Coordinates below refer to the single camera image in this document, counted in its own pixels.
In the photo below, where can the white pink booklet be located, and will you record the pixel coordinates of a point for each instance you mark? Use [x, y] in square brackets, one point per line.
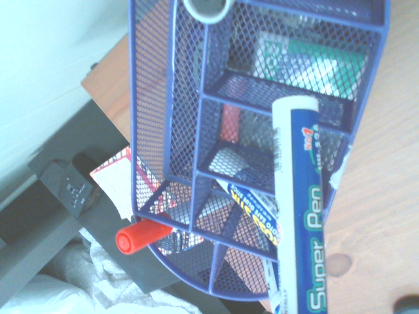
[111, 183]

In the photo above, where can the yellow blue glue stick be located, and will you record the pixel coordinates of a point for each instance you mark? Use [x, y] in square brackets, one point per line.
[252, 216]

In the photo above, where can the purple mesh desk organizer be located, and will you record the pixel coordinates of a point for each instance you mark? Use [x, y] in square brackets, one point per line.
[154, 114]

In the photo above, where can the dark side table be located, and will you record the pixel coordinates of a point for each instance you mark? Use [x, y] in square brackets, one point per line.
[32, 255]

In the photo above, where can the white pen with blue print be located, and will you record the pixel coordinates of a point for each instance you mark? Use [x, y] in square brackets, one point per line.
[274, 291]

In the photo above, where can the green white packet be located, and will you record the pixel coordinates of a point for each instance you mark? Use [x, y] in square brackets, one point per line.
[314, 65]

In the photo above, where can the red capped marker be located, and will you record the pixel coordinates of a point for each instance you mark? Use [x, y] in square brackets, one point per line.
[137, 237]

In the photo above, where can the small red item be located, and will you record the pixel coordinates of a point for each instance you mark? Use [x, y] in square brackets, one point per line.
[230, 124]

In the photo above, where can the small black box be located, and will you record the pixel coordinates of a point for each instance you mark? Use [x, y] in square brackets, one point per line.
[70, 191]

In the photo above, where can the crumpled white cloth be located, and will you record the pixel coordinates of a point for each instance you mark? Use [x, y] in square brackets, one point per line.
[108, 288]

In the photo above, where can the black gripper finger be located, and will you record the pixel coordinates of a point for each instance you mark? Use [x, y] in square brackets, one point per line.
[409, 305]

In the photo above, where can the blue white marker pen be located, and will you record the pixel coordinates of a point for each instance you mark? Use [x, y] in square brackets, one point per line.
[304, 196]

